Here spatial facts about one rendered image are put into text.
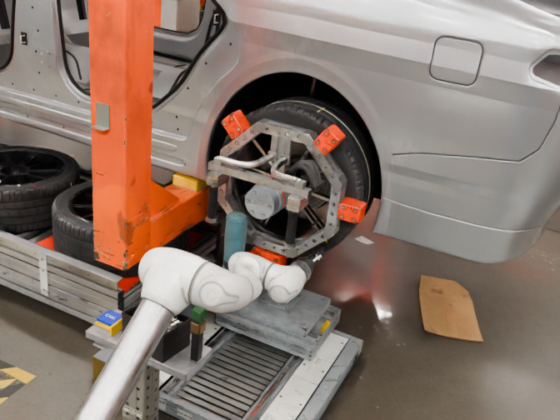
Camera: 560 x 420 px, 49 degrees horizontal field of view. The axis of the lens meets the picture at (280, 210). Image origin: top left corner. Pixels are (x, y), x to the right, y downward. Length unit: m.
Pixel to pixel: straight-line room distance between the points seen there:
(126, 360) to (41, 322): 1.47
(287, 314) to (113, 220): 0.92
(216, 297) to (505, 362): 1.95
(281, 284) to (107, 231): 0.73
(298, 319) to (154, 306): 1.18
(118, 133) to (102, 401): 0.99
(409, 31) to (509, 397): 1.72
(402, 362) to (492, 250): 0.89
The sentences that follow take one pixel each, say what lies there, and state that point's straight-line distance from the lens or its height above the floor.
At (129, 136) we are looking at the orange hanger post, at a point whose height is 1.08.
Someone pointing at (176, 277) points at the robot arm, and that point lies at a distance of 1.77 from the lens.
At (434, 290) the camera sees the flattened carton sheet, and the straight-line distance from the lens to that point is 3.71.
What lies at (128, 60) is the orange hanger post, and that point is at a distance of 2.24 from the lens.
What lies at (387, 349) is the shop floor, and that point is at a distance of 3.16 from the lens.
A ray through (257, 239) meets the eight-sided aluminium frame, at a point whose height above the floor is 0.61.
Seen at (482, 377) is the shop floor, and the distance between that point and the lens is 3.18.
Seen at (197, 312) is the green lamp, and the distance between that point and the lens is 2.07.
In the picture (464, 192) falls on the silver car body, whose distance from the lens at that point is 2.38.
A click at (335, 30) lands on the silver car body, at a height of 1.50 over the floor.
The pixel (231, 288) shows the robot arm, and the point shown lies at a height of 0.92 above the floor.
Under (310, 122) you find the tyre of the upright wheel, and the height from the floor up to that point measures 1.14.
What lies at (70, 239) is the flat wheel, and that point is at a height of 0.43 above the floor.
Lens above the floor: 1.85
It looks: 25 degrees down
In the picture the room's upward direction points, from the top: 7 degrees clockwise
